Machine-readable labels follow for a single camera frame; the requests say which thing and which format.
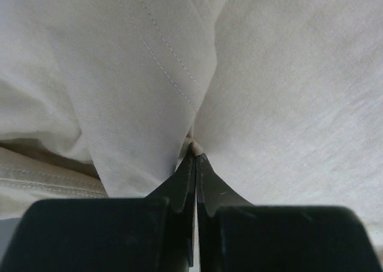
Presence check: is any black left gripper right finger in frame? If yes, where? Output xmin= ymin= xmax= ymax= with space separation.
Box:
xmin=196 ymin=153 xmax=253 ymax=271

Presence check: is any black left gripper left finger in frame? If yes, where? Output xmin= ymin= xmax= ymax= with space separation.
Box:
xmin=147 ymin=154 xmax=196 ymax=267

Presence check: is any beige t shirt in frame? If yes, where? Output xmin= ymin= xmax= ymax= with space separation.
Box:
xmin=1 ymin=0 xmax=382 ymax=247

